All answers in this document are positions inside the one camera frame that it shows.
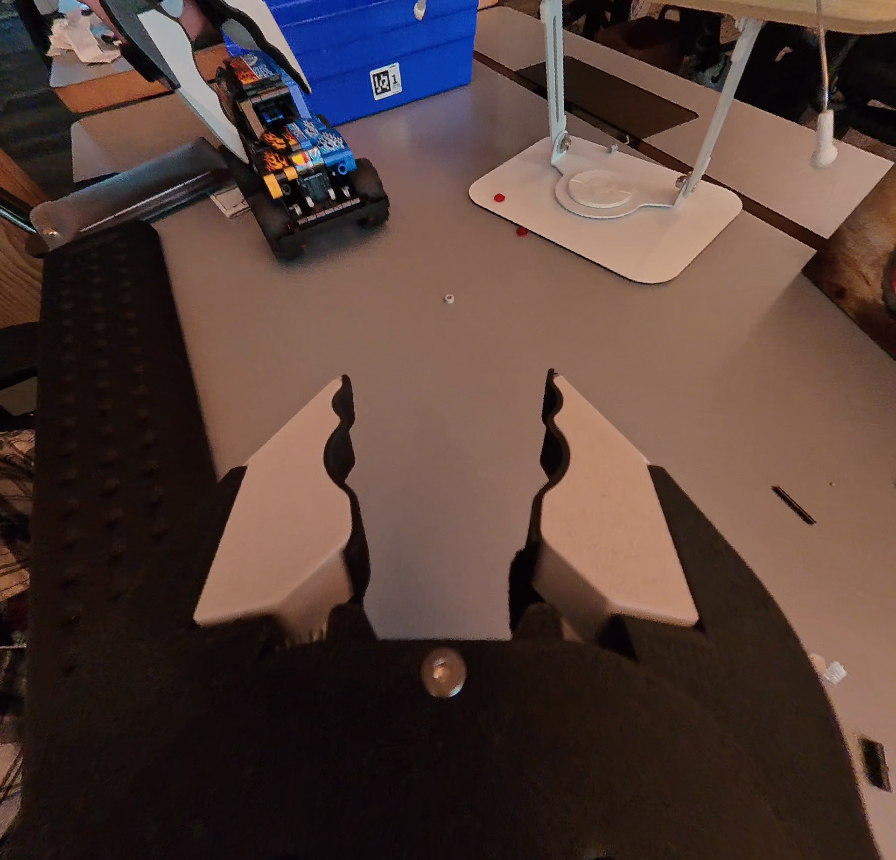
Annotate white book stand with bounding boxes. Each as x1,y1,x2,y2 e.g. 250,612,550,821
413,0,896,285

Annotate brick-built monster truck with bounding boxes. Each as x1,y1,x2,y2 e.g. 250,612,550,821
213,55,392,262

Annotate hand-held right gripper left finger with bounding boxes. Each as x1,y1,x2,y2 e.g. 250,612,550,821
192,375,371,647

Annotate red rim toy wheel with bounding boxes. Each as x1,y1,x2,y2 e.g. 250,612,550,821
253,198,309,262

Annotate crumpled white paper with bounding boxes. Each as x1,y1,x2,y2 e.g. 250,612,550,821
45,13,125,64

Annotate grey desk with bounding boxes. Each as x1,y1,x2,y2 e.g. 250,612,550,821
70,6,896,860

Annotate black chair armrest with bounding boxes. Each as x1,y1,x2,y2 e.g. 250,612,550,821
28,137,233,245

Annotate blue storage bin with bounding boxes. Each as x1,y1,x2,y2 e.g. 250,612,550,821
224,0,484,127

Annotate sticker sheet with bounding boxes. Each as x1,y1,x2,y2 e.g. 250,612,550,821
209,177,254,218

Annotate thin black axle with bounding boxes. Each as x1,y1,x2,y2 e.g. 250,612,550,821
772,485,817,526

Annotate small black brick piece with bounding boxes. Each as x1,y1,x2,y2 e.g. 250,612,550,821
860,736,891,792

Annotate dark perforated chair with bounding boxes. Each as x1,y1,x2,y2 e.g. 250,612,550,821
21,219,246,665

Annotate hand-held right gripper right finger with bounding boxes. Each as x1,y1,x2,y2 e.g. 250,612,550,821
509,368,701,645

